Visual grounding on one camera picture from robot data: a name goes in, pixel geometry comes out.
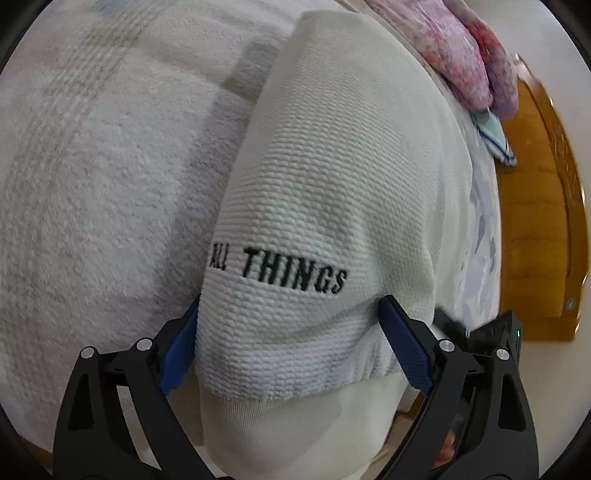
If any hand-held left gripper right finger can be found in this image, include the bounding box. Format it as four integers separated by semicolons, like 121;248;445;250
376;294;539;480

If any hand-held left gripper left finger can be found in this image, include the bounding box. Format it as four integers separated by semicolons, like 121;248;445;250
53;295;219;480

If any white knit sweater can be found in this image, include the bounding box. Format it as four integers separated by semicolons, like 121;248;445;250
194;10;474;480

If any floral print bedsheet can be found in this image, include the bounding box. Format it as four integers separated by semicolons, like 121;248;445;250
455;104;505;335

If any white fluffy blanket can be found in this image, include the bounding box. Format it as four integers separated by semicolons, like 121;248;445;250
0;0;345;450

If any light blue cloth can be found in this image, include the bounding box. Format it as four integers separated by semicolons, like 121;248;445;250
472;108;518;167

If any pink floral quilt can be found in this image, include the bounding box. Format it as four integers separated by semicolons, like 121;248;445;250
365;0;520;117

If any wooden bed frame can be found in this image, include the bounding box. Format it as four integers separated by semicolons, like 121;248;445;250
495;53;588;343

